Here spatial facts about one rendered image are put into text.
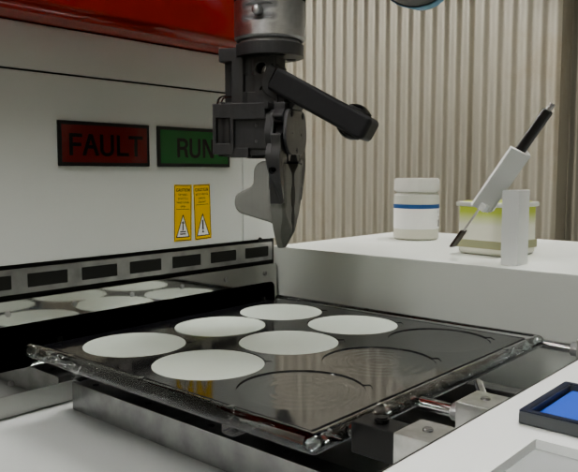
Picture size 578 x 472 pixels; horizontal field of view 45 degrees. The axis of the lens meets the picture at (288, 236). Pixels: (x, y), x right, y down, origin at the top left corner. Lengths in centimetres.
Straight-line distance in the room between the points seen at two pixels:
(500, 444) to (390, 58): 286
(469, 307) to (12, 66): 55
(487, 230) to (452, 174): 208
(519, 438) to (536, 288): 49
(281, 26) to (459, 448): 52
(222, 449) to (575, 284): 40
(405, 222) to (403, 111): 200
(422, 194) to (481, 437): 80
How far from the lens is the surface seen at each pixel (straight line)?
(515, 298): 80
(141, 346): 71
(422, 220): 108
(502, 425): 33
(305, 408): 52
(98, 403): 75
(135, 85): 84
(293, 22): 74
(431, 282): 85
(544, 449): 32
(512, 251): 82
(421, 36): 308
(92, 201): 80
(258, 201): 73
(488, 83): 277
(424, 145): 302
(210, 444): 62
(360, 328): 77
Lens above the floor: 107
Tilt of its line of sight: 5 degrees down
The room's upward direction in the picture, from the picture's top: straight up
